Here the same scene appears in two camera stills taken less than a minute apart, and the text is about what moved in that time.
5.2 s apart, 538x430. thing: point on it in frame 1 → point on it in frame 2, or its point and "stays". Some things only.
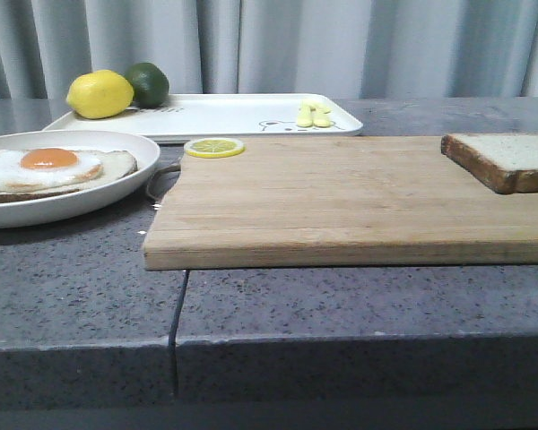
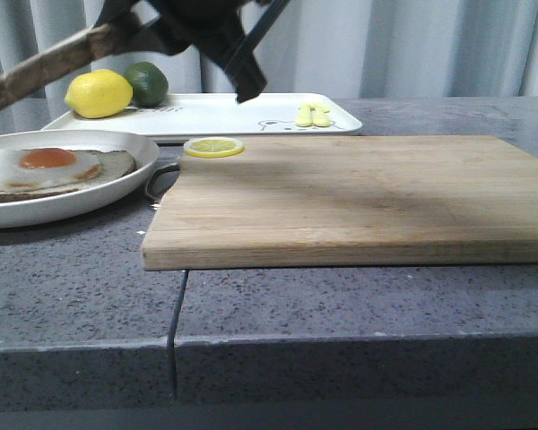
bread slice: (507, 163) → (99, 42)
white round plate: (45, 209) stays
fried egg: (38, 167) stays
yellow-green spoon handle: (320, 116) stays
